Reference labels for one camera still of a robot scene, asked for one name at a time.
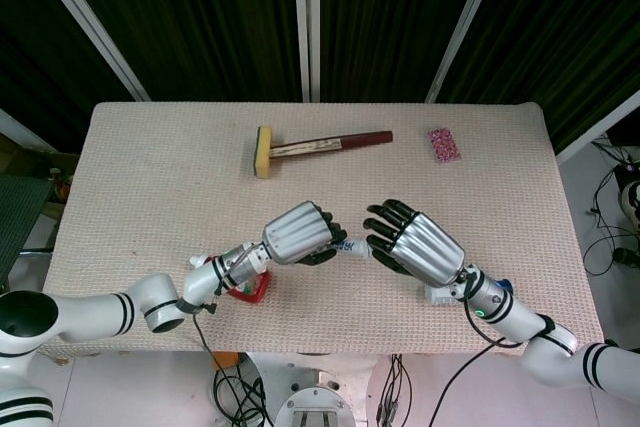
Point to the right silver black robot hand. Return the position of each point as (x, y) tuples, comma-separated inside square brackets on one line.
[(430, 252)]

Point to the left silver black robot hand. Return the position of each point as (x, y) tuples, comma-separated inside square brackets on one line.
[(297, 234)]

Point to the white blue tube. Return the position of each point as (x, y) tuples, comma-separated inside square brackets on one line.
[(350, 247)]

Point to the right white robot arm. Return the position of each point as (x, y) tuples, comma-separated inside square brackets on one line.
[(520, 319)]

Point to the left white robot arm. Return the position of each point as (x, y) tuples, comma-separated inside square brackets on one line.
[(90, 317)]

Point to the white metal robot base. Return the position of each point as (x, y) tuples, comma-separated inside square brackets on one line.
[(310, 397)]

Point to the red ketchup bottle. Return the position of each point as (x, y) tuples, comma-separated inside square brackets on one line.
[(252, 292)]

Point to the wooden mallet hammer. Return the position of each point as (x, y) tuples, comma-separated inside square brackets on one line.
[(265, 159)]

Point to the beige waffle tablecloth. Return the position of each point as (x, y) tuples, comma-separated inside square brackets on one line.
[(150, 187)]

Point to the black white round device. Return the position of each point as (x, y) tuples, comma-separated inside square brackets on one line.
[(631, 197)]

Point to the dark green curtain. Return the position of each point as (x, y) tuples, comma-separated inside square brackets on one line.
[(225, 22)]

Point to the green mesh mat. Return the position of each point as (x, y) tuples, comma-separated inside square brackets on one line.
[(20, 217)]

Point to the white frame post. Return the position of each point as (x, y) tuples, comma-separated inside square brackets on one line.
[(470, 22), (90, 22), (600, 127), (25, 129), (306, 22)]

